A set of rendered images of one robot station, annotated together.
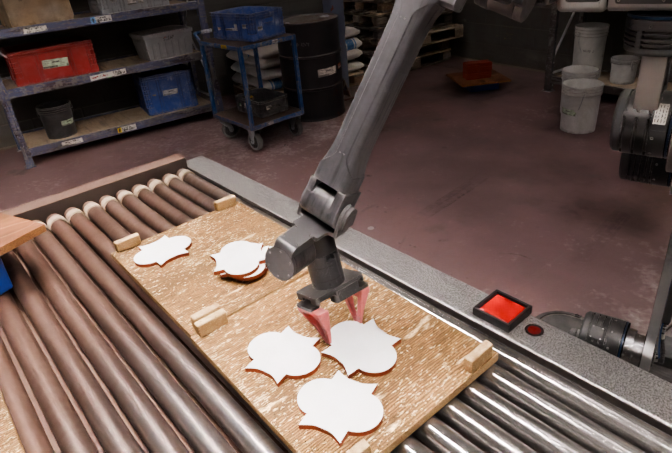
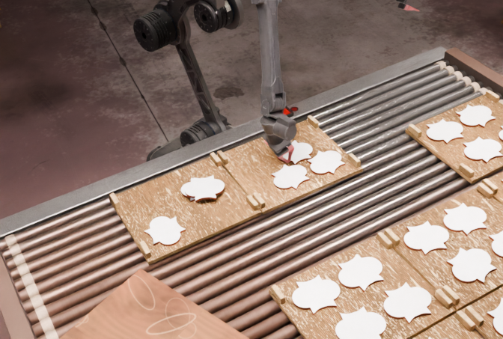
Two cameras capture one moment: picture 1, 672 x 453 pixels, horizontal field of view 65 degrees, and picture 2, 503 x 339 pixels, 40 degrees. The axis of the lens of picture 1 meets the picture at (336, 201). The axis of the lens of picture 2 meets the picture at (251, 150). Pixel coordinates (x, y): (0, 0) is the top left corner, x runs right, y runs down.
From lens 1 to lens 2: 220 cm
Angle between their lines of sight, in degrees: 65
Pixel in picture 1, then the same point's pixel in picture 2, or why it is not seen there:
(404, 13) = (273, 12)
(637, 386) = (331, 95)
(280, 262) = (291, 132)
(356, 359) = (303, 154)
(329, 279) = not seen: hidden behind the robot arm
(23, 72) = not seen: outside the picture
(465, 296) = not seen: hidden behind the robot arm
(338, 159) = (277, 80)
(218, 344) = (272, 200)
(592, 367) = (319, 102)
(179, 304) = (230, 218)
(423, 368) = (311, 138)
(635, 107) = (218, 8)
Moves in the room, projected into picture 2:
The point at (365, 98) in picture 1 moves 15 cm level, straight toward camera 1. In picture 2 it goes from (275, 50) to (320, 54)
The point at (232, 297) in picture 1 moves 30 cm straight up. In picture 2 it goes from (234, 196) to (227, 127)
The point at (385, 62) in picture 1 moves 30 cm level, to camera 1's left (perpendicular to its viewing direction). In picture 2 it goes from (275, 33) to (263, 84)
